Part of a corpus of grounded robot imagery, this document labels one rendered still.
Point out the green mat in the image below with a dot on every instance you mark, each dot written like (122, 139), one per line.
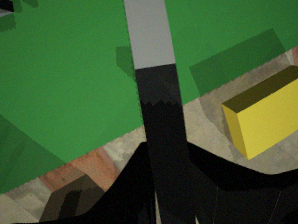
(67, 81)

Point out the tan cube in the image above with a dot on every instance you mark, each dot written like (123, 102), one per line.
(73, 199)

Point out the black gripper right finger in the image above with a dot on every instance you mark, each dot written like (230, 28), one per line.
(227, 193)

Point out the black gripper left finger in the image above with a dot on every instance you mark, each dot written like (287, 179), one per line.
(130, 200)

